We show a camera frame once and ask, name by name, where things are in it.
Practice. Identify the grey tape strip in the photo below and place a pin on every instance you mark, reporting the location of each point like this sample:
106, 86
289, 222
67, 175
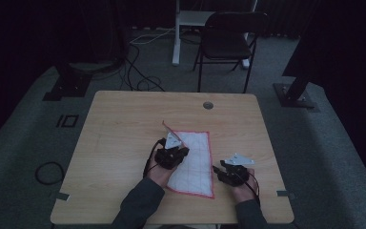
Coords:
63, 196
285, 194

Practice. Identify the white cloth with red grid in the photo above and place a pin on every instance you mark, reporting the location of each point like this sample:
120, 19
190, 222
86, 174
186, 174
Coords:
197, 168

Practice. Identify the round grey stand base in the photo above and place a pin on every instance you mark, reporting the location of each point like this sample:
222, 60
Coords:
90, 66

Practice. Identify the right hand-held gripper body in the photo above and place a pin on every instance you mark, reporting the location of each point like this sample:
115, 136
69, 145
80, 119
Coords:
236, 175

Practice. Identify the person's right hand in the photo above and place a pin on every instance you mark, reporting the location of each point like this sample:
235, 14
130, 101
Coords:
246, 192

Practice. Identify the round grey table grommet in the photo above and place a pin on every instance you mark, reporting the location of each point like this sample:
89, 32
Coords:
208, 105

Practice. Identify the white desk frame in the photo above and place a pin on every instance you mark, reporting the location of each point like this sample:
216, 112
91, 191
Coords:
176, 38

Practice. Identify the black tape floor marks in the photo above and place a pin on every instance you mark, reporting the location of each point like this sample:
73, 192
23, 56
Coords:
67, 121

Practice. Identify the slanted black stand with base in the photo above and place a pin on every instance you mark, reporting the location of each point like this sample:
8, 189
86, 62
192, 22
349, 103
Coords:
294, 92

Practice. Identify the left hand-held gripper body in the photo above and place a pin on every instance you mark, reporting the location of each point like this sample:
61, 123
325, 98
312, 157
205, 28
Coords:
170, 156

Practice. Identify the person's left hand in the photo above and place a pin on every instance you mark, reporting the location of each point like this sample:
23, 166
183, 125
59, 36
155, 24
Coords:
158, 174

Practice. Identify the black folding chair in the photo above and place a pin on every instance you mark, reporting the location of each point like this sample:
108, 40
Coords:
225, 41

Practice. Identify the black stand with square base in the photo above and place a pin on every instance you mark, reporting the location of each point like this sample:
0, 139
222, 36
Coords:
70, 86

